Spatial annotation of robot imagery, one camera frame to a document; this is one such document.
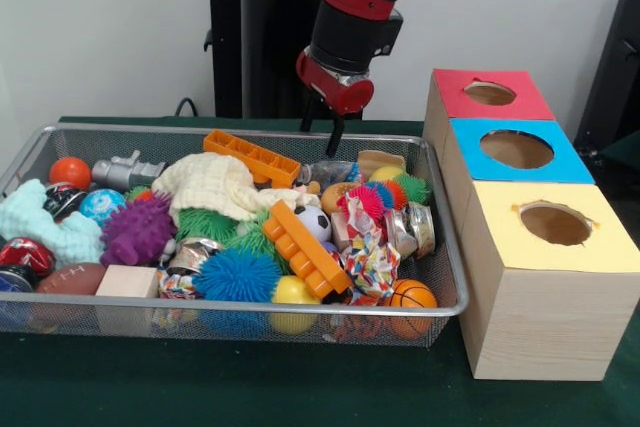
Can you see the small black white soccer ball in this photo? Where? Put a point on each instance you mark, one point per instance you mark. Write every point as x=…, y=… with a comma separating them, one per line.
x=315, y=223

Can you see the crushed clear plastic bottle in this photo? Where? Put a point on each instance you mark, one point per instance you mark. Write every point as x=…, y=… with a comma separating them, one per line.
x=328, y=172

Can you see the blue spiky ball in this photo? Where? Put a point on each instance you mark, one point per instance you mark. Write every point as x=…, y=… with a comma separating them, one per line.
x=236, y=275

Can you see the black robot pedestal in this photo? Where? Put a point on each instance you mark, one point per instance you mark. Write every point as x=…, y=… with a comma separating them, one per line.
x=260, y=57

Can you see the wooden box three holes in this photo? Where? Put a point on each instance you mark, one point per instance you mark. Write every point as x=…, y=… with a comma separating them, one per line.
x=540, y=307

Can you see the crushed silver can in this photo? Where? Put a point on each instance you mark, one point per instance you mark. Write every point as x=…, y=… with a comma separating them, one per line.
x=420, y=230

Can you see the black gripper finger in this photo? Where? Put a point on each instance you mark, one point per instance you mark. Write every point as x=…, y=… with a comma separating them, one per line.
x=335, y=135
x=310, y=115

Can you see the orange toy brick round studs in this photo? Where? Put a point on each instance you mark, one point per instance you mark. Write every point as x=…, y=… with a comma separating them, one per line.
x=305, y=249

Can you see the cream knitted cloth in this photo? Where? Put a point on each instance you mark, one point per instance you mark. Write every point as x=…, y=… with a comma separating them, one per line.
x=215, y=182

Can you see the yellow ball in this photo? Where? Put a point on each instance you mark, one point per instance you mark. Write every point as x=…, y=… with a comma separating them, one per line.
x=294, y=292

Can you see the dark green table cloth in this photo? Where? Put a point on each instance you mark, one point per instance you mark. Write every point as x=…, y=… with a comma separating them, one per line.
x=300, y=387

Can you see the clear shallow mesh bin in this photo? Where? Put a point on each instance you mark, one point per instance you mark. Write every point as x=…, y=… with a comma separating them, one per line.
x=130, y=327

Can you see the red orange ball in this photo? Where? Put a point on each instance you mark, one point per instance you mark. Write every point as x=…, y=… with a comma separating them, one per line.
x=69, y=172

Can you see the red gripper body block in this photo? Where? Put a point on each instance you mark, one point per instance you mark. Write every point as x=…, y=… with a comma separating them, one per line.
x=335, y=85

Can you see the long orange toy brick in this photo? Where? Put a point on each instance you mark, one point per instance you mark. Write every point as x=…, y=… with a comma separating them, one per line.
x=252, y=157

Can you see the small orange basketball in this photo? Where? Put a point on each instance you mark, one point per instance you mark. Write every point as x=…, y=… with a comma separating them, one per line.
x=411, y=295

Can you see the purple spiky ball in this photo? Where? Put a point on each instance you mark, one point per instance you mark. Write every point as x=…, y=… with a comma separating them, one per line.
x=138, y=230

